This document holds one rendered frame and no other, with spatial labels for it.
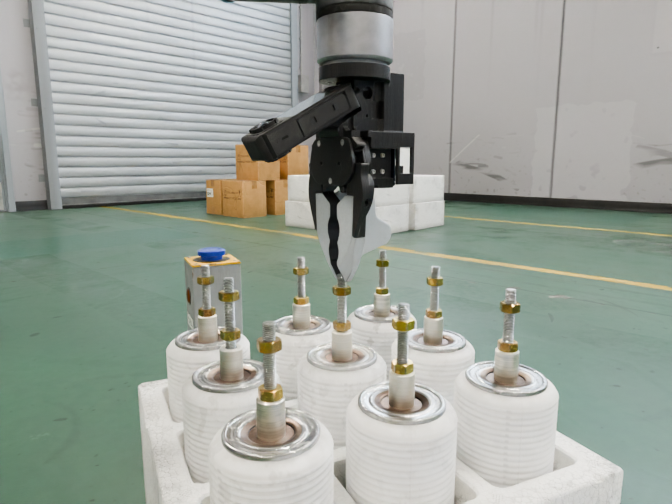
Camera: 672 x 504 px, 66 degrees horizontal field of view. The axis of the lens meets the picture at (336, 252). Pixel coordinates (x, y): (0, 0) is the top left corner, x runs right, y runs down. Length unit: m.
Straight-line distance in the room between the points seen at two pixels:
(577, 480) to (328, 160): 0.37
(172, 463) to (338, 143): 0.34
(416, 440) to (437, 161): 6.02
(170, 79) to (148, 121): 0.54
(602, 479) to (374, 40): 0.45
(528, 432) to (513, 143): 5.50
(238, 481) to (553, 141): 5.52
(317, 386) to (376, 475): 0.12
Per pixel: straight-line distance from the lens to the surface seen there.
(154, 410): 0.64
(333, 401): 0.53
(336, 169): 0.51
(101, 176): 5.87
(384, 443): 0.44
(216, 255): 0.77
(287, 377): 0.64
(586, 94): 5.71
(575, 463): 0.57
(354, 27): 0.51
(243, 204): 4.27
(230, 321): 0.50
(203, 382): 0.51
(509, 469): 0.53
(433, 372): 0.58
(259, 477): 0.39
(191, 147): 6.32
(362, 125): 0.52
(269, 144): 0.46
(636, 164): 5.54
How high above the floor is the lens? 0.46
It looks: 10 degrees down
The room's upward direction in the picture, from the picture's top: straight up
